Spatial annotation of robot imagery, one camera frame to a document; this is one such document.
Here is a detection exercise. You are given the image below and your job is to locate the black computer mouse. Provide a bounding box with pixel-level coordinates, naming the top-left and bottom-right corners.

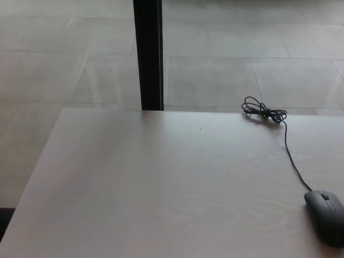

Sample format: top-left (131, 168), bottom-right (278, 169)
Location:
top-left (304, 189), bottom-right (344, 248)

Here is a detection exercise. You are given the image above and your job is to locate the black vertical post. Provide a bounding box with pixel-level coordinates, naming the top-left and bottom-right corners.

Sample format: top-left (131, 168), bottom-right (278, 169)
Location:
top-left (132, 0), bottom-right (165, 112)

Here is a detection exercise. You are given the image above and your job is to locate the black mouse cable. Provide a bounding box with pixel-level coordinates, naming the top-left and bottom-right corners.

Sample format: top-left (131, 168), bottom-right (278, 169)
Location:
top-left (241, 96), bottom-right (313, 192)

